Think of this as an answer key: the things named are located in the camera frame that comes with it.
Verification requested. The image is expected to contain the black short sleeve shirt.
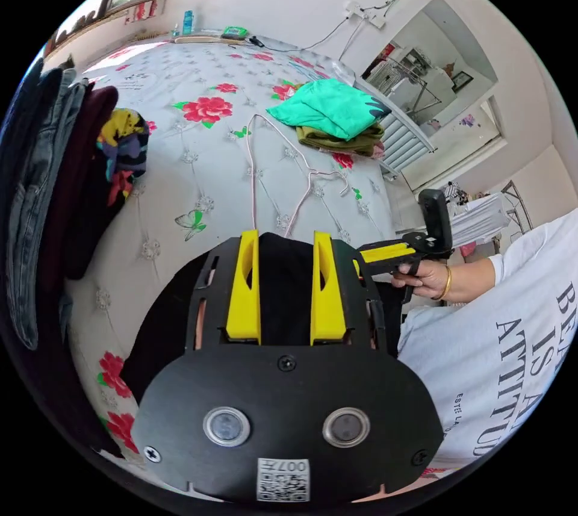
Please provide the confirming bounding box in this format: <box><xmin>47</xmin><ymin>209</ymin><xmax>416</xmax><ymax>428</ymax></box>
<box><xmin>120</xmin><ymin>231</ymin><xmax>408</xmax><ymax>405</ymax></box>

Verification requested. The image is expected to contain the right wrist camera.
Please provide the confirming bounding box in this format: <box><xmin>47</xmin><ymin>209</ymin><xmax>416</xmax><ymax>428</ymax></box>
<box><xmin>418</xmin><ymin>188</ymin><xmax>453</xmax><ymax>250</ymax></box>

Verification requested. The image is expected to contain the person's body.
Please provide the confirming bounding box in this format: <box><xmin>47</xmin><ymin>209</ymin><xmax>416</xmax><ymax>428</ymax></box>
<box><xmin>397</xmin><ymin>207</ymin><xmax>578</xmax><ymax>474</ymax></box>

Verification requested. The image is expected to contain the person's right forearm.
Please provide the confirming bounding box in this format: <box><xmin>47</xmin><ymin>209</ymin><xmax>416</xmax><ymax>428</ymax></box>
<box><xmin>438</xmin><ymin>253</ymin><xmax>505</xmax><ymax>303</ymax></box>

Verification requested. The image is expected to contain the person's right hand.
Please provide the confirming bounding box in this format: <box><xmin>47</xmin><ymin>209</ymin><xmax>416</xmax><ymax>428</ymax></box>
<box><xmin>390</xmin><ymin>261</ymin><xmax>449</xmax><ymax>301</ymax></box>

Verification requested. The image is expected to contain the clothes drying rack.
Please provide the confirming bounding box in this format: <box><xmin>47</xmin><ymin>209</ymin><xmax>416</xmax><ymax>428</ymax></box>
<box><xmin>443</xmin><ymin>179</ymin><xmax>536</xmax><ymax>256</ymax></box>

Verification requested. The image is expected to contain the green and olive pile of clothes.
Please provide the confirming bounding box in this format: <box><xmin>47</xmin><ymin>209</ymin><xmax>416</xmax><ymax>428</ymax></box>
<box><xmin>266</xmin><ymin>78</ymin><xmax>392</xmax><ymax>159</ymax></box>

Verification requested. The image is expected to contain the pink wire hanger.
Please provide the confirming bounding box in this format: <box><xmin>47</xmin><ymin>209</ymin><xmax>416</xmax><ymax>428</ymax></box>
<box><xmin>246</xmin><ymin>113</ymin><xmax>350</xmax><ymax>238</ymax></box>

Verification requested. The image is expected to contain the white power strip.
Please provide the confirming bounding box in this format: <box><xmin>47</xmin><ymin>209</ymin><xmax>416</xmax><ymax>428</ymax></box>
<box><xmin>344</xmin><ymin>1</ymin><xmax>387</xmax><ymax>28</ymax></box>

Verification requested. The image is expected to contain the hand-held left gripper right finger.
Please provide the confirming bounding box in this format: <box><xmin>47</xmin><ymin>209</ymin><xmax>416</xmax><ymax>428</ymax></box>
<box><xmin>311</xmin><ymin>231</ymin><xmax>348</xmax><ymax>342</ymax></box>

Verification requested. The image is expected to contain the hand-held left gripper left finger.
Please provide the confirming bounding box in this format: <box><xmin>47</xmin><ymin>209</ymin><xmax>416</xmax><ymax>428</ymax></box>
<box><xmin>225</xmin><ymin>230</ymin><xmax>263</xmax><ymax>341</ymax></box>

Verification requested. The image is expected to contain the dark pile of clothes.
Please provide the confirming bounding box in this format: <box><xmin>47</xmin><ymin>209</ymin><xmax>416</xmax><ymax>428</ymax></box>
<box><xmin>0</xmin><ymin>56</ymin><xmax>151</xmax><ymax>354</ymax></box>

